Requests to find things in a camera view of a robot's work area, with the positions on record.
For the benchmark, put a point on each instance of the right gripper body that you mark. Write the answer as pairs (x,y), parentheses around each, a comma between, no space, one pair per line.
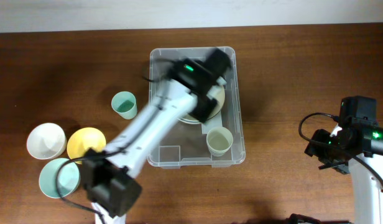
(331,156)

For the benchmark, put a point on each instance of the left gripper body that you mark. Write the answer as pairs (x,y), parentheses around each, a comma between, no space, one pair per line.
(204,110)

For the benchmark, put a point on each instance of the beige large bowl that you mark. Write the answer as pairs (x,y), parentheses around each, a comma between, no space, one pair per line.
(219,97)

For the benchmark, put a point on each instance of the cream cup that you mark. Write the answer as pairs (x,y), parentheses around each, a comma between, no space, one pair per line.
(219,140)

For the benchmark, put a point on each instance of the mint green cup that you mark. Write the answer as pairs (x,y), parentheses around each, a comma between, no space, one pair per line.
(124,103)

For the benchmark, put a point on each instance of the yellow small bowl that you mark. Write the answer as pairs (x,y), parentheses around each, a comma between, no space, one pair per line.
(83,139)

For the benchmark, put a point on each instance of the white small bowl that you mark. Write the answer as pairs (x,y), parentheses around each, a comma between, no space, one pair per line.
(46,141)

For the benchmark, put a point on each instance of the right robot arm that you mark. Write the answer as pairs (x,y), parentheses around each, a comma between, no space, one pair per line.
(360,149)

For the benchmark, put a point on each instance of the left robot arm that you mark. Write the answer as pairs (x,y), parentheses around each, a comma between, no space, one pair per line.
(109,177)

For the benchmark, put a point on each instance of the clear plastic storage container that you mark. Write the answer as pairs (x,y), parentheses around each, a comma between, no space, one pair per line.
(185,145)

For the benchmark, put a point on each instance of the mint small bowl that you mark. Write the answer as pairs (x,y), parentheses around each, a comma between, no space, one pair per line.
(67,181)

